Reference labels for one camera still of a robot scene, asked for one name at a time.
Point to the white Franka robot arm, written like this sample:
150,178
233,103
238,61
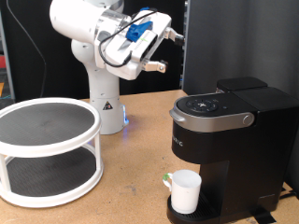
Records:
96,71

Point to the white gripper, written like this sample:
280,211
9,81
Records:
124,65

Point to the blue camera mount clip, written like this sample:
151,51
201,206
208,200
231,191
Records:
138,30

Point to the grey metal frame post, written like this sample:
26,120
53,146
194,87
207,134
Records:
8,71

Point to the white mug with green mark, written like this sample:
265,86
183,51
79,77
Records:
185,191

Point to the clear water reservoir black lid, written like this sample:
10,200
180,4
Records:
241,83

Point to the white two-tier turntable shelf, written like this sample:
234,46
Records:
37,124

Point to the small red object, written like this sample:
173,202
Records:
2,61

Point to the black Keurig coffee machine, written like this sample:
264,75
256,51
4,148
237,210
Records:
249,149

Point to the black curtain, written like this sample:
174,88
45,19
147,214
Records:
31,31

